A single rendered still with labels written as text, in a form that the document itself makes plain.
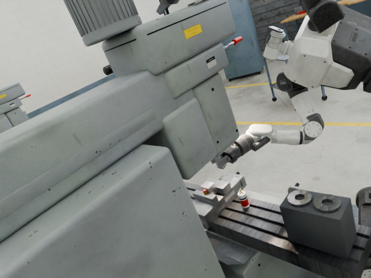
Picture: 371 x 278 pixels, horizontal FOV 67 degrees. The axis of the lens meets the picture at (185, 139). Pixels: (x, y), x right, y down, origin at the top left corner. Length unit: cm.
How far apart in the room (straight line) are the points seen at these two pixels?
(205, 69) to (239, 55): 623
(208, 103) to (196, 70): 14
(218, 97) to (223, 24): 28
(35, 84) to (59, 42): 122
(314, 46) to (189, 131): 58
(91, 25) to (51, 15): 718
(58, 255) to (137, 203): 22
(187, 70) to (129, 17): 25
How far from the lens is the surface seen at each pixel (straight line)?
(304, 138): 142
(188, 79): 101
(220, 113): 116
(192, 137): 102
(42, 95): 764
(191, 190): 181
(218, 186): 153
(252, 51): 721
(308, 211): 114
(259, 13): 965
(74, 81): 793
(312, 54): 122
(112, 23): 92
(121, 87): 86
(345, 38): 128
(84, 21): 95
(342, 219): 111
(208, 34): 110
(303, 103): 146
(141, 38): 91
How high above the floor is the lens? 186
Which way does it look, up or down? 22 degrees down
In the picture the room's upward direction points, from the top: 22 degrees counter-clockwise
